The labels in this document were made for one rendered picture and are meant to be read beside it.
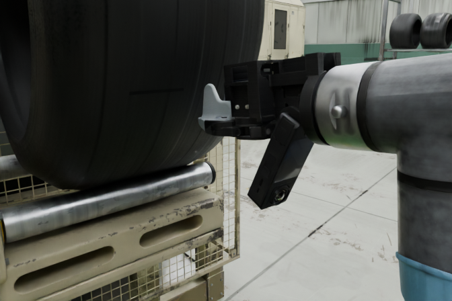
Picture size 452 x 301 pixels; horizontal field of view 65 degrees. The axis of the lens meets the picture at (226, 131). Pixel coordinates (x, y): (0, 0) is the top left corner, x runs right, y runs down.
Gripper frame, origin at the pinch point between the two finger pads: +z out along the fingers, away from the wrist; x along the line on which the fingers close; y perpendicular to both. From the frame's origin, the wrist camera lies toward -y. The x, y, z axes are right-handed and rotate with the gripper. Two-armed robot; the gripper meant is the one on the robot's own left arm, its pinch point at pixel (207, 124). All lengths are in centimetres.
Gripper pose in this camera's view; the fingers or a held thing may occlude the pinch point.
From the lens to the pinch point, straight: 48.7
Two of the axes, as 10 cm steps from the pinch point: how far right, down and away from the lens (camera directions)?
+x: -7.7, 1.4, -6.3
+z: -6.3, -0.4, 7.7
